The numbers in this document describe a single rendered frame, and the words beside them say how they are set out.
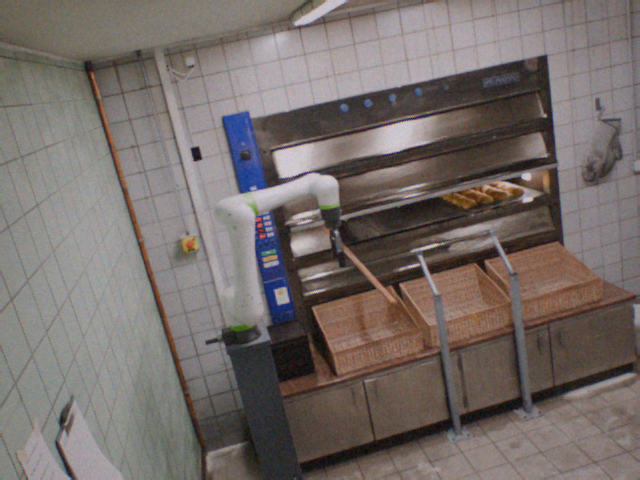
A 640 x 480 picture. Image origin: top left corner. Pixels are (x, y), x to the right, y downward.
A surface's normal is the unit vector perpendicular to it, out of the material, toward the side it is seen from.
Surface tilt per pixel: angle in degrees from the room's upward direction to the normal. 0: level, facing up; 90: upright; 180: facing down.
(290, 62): 90
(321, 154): 70
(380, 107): 90
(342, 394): 90
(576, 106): 90
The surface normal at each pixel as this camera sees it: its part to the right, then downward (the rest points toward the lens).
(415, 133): 0.11, -0.08
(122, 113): 0.19, 0.26
